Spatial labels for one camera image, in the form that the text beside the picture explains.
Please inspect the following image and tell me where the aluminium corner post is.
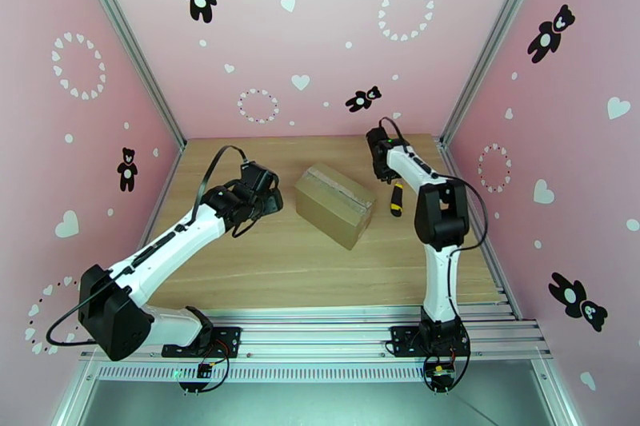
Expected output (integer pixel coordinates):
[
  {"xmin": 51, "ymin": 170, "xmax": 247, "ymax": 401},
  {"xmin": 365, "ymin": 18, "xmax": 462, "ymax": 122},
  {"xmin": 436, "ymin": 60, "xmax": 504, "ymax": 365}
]
[
  {"xmin": 438, "ymin": 0, "xmax": 555, "ymax": 147},
  {"xmin": 67, "ymin": 0, "xmax": 187, "ymax": 147}
]

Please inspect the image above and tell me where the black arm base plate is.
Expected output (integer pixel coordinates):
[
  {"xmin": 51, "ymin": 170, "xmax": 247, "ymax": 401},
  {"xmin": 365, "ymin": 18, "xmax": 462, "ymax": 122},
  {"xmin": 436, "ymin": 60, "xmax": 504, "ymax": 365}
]
[
  {"xmin": 161, "ymin": 325, "xmax": 242, "ymax": 359},
  {"xmin": 390, "ymin": 325, "xmax": 472, "ymax": 359}
]

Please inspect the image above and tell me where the small power connector with wires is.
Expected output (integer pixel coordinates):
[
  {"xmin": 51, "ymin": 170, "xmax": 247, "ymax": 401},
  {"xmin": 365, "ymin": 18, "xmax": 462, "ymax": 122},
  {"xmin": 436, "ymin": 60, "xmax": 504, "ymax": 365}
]
[
  {"xmin": 178, "ymin": 356, "xmax": 231, "ymax": 396},
  {"xmin": 422, "ymin": 356, "xmax": 469, "ymax": 396}
]

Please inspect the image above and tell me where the brown cardboard express box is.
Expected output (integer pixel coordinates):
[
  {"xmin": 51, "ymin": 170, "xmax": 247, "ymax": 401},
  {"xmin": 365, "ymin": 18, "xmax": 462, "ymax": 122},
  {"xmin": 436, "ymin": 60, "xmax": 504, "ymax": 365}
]
[{"xmin": 294, "ymin": 161, "xmax": 377, "ymax": 252}]

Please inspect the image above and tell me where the yellow black utility knife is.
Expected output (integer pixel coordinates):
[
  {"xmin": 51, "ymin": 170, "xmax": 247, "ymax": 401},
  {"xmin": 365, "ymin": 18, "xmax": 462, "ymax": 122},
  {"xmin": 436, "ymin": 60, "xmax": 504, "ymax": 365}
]
[{"xmin": 389, "ymin": 178, "xmax": 406, "ymax": 219}]

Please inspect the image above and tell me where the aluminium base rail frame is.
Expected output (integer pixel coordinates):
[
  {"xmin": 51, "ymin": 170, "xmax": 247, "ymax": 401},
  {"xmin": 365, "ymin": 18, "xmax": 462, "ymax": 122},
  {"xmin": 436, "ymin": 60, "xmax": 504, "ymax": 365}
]
[{"xmin": 79, "ymin": 285, "xmax": 554, "ymax": 363}]

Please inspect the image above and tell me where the perforated metal strip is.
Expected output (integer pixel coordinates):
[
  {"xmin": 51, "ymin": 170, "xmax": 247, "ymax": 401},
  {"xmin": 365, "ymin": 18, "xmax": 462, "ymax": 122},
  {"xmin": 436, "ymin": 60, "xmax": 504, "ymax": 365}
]
[{"xmin": 94, "ymin": 364, "xmax": 543, "ymax": 384}]

